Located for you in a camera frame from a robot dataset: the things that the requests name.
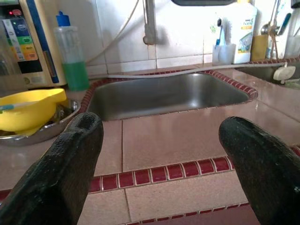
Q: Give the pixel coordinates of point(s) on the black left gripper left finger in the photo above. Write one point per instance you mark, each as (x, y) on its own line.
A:
(58, 175)

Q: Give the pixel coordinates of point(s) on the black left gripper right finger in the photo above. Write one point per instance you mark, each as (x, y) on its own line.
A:
(269, 175)

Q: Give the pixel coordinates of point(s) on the stainless steel bowl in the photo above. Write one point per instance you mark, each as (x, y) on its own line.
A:
(47, 133)

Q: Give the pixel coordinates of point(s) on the yellow plastic bowl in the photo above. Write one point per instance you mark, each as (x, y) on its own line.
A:
(35, 114)

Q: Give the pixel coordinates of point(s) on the green dish soap bottle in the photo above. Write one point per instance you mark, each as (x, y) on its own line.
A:
(75, 75)

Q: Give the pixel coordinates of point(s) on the white suction soap holder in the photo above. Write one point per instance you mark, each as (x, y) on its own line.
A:
(283, 72)

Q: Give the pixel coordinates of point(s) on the stainless steel sink basin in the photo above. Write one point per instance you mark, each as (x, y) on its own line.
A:
(164, 93)
(257, 71)

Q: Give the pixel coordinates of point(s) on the yellow rectangular container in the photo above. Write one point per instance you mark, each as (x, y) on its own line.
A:
(259, 49)

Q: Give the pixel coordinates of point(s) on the white toothbrush holder cup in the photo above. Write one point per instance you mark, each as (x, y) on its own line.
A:
(225, 56)

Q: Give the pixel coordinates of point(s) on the beige water ionizer machine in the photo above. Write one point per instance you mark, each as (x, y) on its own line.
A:
(35, 47)

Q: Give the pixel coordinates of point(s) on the white plastic container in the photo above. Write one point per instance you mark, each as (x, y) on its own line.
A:
(293, 47)

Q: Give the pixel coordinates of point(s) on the white detergent bottle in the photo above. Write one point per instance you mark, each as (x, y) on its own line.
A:
(245, 47)

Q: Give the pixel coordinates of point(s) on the steel ladle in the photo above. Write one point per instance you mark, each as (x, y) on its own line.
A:
(264, 29)

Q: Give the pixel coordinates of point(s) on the dark blue hanging basin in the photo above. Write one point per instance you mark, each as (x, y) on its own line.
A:
(204, 2)

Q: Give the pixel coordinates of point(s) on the green wall sticker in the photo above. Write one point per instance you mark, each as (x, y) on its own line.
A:
(212, 28)

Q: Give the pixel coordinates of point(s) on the grey wall faucet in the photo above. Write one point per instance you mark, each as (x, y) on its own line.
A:
(150, 23)

